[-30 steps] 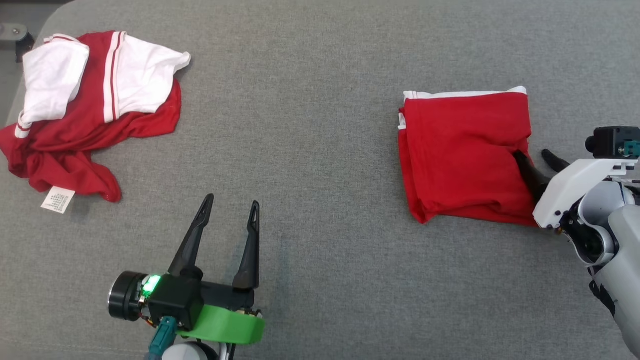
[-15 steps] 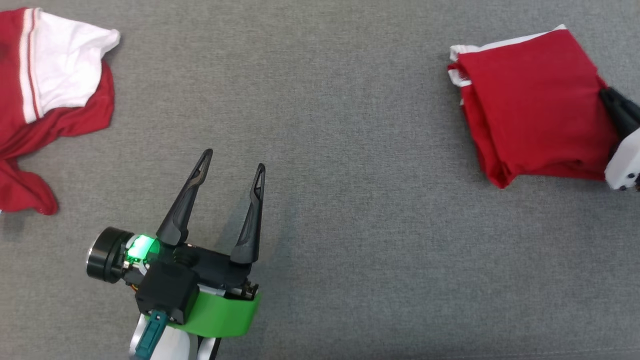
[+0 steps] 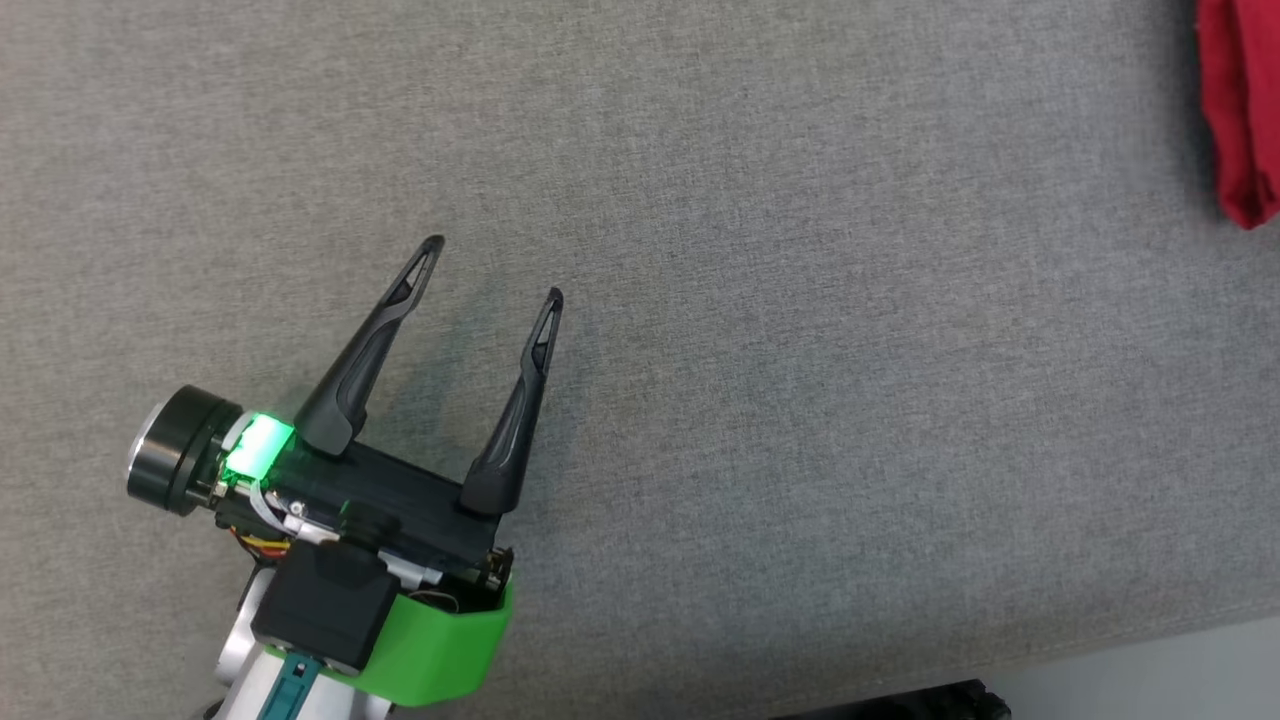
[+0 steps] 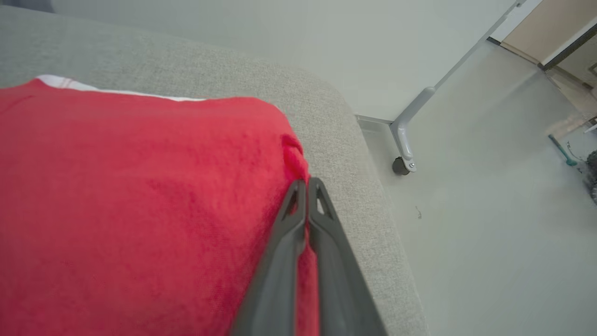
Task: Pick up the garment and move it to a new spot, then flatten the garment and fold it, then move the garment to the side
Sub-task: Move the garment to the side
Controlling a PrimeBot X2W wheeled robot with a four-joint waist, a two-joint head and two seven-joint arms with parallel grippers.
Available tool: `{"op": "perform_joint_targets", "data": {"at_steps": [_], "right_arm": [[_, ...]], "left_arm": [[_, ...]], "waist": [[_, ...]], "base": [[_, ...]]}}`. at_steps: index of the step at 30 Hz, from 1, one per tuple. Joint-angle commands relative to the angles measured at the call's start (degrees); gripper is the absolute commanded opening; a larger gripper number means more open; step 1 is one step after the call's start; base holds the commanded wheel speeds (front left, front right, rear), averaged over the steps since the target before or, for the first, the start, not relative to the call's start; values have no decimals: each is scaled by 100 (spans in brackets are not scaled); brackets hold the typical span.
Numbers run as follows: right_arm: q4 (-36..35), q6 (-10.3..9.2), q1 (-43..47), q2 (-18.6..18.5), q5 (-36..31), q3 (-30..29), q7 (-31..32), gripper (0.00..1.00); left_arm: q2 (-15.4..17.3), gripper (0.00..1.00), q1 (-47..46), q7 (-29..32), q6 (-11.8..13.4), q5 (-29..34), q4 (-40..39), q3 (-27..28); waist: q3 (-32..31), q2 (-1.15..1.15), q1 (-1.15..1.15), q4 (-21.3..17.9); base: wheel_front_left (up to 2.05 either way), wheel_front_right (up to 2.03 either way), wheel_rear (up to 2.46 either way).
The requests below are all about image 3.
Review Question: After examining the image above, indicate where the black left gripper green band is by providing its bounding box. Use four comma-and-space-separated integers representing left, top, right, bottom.
126, 235, 566, 707

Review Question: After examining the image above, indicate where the red and white garment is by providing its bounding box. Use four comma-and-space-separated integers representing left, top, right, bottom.
1195, 0, 1280, 231

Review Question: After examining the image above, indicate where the teal connector with black cable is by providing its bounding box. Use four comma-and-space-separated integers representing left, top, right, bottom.
255, 650, 326, 720

